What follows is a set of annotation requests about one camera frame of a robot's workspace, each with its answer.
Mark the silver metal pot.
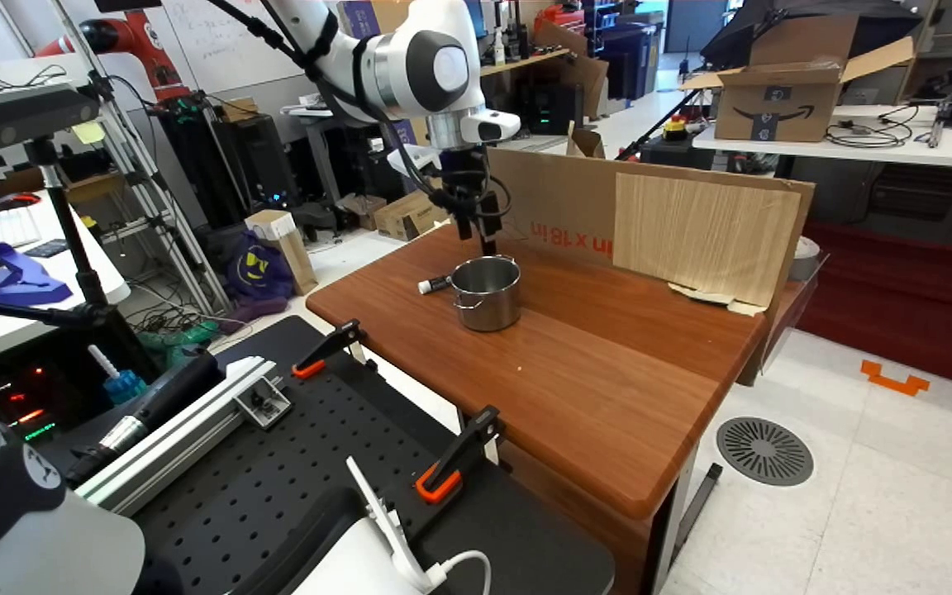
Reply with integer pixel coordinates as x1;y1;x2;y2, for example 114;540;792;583
415;250;527;336

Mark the round metal floor drain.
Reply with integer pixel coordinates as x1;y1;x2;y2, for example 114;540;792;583
714;414;821;488

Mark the silver metal ladder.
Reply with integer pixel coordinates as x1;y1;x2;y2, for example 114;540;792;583
52;0;236;320

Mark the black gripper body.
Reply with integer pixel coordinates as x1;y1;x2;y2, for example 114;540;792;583
429;137;512;224

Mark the open printed cardboard box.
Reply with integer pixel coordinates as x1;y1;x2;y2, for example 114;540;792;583
681;12;923;144

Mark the black stereo camera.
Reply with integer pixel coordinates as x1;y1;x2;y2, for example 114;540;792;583
0;78;105;152

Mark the black orange-handled clamp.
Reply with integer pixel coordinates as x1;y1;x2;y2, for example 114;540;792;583
412;403;505;510
289;317;370;385

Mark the white work table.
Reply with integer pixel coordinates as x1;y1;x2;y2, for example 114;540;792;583
692;98;952;176

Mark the aluminium profile rail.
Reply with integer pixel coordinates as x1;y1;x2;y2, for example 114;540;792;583
68;354;293;514

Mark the black camera tripod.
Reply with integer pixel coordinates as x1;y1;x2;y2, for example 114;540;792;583
20;136;153;381

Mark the brown cardboard panel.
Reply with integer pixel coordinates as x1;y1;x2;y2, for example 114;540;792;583
483;144;821;320

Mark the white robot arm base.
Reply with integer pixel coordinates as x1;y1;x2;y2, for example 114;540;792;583
0;381;153;595

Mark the black perforated mounting board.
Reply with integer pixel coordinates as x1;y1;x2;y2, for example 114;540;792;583
125;309;619;595

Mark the white corded device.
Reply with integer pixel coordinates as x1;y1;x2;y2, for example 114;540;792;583
293;453;500;595

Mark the white side table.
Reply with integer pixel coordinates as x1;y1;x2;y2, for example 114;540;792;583
0;189;137;374

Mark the grey metal table leg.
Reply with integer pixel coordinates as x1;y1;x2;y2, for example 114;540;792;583
666;459;727;553

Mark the blue-handled tool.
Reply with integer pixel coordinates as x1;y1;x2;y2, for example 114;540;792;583
83;339;153;405

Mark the small tan cardboard box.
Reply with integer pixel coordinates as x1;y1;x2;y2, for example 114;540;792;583
242;203;322;298

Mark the flat brown cardboard box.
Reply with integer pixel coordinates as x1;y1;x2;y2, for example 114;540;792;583
366;185;453;245

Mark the red machine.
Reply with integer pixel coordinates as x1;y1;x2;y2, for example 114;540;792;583
78;6;188;104

